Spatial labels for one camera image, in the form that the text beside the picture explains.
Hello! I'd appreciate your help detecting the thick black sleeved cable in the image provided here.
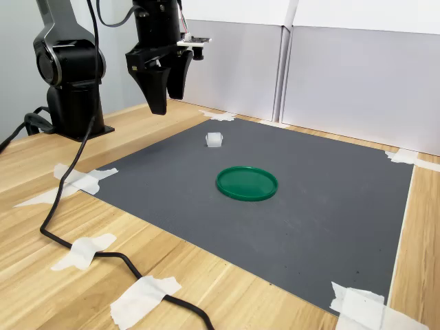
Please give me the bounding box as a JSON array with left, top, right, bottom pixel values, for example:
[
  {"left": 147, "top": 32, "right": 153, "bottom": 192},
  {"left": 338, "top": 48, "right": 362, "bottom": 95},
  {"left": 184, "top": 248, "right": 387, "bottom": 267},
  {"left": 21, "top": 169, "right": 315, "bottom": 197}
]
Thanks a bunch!
[{"left": 23, "top": 111, "right": 56, "bottom": 135}]

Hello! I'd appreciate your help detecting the round green lid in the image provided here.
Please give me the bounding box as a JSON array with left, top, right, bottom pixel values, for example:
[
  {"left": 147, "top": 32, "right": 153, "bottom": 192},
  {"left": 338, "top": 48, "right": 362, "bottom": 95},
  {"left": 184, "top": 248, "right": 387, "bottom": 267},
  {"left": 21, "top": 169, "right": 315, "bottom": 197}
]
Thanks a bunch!
[{"left": 215, "top": 166, "right": 278, "bottom": 203}]

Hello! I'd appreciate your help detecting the short black looped cable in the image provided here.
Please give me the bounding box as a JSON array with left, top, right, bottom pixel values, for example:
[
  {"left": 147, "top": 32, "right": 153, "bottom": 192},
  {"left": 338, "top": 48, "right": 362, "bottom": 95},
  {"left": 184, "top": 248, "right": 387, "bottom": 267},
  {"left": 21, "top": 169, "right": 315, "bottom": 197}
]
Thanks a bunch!
[{"left": 95, "top": 0, "right": 139, "bottom": 28}]

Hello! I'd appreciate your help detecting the small white tape strip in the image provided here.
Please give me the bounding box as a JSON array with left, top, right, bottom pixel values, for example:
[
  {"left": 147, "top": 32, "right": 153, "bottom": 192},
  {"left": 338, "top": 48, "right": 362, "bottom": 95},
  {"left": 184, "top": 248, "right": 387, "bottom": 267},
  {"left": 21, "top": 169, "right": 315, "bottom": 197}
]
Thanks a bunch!
[{"left": 258, "top": 119, "right": 290, "bottom": 129}]

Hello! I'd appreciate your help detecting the white cardboard partition box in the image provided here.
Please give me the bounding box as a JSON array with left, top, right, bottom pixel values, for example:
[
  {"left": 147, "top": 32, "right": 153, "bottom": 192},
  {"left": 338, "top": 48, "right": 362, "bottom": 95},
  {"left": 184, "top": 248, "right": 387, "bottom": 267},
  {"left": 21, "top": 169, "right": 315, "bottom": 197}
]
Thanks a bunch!
[
  {"left": 278, "top": 0, "right": 440, "bottom": 157},
  {"left": 156, "top": 0, "right": 298, "bottom": 122}
]

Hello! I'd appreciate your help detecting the thin black base cable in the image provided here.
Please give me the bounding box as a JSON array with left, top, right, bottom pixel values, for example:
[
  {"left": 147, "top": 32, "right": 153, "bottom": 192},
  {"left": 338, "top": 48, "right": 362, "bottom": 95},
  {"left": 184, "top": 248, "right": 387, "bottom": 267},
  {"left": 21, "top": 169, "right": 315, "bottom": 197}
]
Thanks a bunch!
[{"left": 0, "top": 105, "right": 52, "bottom": 155}]

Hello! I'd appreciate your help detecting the small white plastic terminal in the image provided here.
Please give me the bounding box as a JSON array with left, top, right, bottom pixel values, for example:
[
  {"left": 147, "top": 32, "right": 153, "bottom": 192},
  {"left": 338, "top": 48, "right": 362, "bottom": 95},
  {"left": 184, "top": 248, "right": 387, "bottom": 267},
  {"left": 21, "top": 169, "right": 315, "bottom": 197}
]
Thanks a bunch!
[{"left": 205, "top": 131, "right": 225, "bottom": 149}]

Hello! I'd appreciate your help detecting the dark grey mat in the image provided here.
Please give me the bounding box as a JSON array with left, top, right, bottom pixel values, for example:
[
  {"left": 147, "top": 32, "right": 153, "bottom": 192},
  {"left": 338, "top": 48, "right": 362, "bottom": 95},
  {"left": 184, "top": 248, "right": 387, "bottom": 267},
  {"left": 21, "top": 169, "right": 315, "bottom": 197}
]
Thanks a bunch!
[{"left": 91, "top": 118, "right": 415, "bottom": 316}]

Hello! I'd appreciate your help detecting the long white tape strip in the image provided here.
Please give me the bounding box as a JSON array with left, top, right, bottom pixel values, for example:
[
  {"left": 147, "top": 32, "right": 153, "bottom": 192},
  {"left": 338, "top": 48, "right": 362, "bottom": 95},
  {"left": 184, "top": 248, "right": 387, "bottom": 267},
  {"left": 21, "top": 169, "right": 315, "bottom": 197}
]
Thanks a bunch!
[{"left": 12, "top": 185, "right": 78, "bottom": 209}]

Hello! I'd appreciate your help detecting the long black camera cable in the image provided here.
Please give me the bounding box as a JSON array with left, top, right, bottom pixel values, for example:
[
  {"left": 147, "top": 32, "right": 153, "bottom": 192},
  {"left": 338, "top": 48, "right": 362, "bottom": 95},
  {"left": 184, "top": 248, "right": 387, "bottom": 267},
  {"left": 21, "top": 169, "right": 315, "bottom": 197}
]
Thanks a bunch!
[{"left": 39, "top": 0, "right": 216, "bottom": 330}]

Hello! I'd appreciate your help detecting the white tape piece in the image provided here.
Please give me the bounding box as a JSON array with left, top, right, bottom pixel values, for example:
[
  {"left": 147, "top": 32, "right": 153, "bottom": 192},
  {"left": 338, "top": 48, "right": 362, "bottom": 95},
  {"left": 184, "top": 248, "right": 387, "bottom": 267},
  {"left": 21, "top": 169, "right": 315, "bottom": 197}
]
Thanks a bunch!
[
  {"left": 329, "top": 280, "right": 430, "bottom": 330},
  {"left": 109, "top": 275, "right": 183, "bottom": 330},
  {"left": 384, "top": 148, "right": 440, "bottom": 173},
  {"left": 198, "top": 109, "right": 237, "bottom": 122},
  {"left": 50, "top": 232, "right": 118, "bottom": 272},
  {"left": 53, "top": 163, "right": 120, "bottom": 196}
]

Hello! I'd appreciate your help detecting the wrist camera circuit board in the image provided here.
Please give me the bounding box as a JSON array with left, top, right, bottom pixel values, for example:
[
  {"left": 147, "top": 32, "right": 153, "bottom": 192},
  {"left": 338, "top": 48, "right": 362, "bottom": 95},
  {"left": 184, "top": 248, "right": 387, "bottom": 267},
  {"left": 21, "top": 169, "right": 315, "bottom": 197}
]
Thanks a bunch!
[{"left": 176, "top": 33, "right": 212, "bottom": 61}]

